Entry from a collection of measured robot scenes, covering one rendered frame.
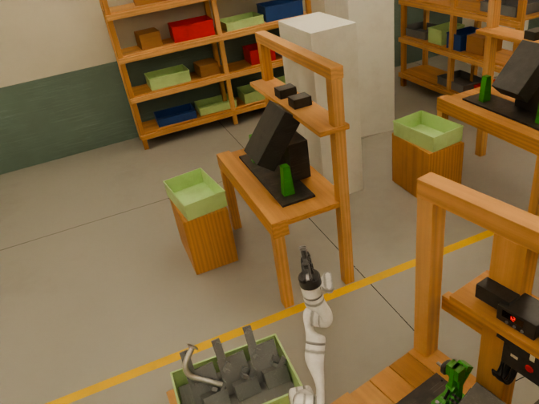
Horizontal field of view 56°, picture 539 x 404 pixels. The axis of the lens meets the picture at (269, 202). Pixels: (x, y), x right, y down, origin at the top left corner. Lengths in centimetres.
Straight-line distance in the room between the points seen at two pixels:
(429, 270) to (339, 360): 173
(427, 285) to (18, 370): 350
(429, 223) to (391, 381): 90
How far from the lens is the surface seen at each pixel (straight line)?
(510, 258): 214
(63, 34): 805
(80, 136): 844
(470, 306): 225
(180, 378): 295
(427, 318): 270
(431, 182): 225
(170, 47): 761
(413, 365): 287
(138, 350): 450
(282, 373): 283
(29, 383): 471
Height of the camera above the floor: 307
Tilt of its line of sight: 31 degrees down
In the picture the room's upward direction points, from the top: 9 degrees counter-clockwise
